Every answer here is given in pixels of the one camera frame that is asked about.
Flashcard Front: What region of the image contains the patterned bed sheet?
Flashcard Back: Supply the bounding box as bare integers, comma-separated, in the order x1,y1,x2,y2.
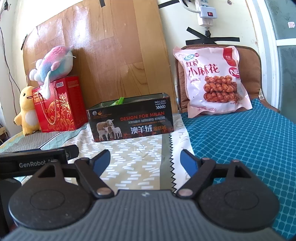
1,114,193,192

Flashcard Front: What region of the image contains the red gift box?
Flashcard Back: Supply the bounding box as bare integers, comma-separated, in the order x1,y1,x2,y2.
32,76,88,133

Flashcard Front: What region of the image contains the teal patterned cloth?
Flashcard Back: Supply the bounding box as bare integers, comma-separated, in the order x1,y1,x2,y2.
181,99,296,239

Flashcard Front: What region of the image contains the black sheep print box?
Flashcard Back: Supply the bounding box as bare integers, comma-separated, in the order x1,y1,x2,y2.
87,93,174,142

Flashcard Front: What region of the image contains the yellow duck plush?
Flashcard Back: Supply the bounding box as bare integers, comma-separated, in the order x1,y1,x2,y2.
14,86,41,136

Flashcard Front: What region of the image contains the pink fried twist snack bag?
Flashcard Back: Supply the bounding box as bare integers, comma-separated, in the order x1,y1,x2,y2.
173,46,252,118

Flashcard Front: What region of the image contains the pastel plush toy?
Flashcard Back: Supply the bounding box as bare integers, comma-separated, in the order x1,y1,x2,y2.
29,45,75,99

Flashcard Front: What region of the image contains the brown cushion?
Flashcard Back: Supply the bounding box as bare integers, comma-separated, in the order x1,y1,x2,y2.
176,44,280,114

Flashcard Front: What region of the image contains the wooden board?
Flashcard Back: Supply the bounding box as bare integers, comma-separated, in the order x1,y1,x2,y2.
23,1,177,113

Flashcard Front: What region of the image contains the white power strip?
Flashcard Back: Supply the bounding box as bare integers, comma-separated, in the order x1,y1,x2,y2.
182,0,219,30

